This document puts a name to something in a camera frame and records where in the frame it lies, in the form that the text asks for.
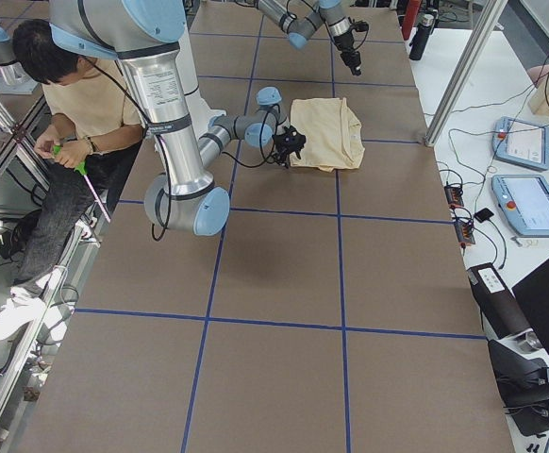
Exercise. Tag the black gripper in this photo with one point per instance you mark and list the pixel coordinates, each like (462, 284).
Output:
(346, 47)
(290, 142)

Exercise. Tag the beige long-sleeve printed t-shirt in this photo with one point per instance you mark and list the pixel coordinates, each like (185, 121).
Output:
(332, 131)

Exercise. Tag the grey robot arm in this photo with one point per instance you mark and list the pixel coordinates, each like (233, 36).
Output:
(144, 38)
(299, 30)

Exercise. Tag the red cylinder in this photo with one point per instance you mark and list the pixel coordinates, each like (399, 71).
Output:
(411, 12)

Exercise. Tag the black thermos bottle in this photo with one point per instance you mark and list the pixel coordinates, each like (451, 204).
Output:
(421, 36)

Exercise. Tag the upper teach pendant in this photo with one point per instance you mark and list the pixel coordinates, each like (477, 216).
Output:
(522, 143)

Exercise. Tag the teach pendant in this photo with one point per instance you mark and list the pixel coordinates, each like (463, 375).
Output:
(522, 143)
(524, 200)

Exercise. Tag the seated person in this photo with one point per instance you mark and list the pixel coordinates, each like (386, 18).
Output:
(91, 144)

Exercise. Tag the lower teach pendant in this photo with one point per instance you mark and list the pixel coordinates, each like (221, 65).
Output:
(524, 200)

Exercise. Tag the dark labelled box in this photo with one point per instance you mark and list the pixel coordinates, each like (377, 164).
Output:
(496, 301)

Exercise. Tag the aluminium frame post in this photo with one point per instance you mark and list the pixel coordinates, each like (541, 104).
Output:
(467, 61)

